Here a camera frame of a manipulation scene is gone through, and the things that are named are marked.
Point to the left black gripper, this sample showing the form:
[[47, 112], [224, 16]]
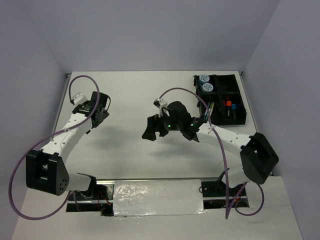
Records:
[[105, 114]]

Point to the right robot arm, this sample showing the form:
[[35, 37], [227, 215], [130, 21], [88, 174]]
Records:
[[257, 156]]

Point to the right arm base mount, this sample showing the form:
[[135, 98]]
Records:
[[214, 194]]

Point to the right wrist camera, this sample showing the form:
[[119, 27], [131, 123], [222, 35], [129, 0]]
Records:
[[161, 104]]

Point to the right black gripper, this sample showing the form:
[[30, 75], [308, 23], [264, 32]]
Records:
[[155, 124]]

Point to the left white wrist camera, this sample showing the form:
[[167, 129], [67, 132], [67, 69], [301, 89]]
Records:
[[78, 99]]

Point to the blue highlighter marker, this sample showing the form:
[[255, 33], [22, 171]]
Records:
[[234, 111]]

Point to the blue clear pen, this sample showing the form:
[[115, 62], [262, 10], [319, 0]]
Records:
[[207, 111]]

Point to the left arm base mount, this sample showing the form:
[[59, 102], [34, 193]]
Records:
[[100, 201]]

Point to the yellow green pen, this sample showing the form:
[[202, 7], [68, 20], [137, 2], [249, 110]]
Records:
[[211, 110]]

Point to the blue glitter jar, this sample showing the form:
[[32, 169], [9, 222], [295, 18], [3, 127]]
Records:
[[203, 79], [207, 87]]

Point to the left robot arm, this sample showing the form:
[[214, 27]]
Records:
[[45, 168]]

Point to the silver foil tape strip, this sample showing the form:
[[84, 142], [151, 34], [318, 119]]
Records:
[[157, 198]]

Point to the orange highlighter marker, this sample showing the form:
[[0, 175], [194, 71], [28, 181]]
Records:
[[228, 107]]

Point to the black divided organizer tray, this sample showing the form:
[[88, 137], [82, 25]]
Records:
[[224, 86]]

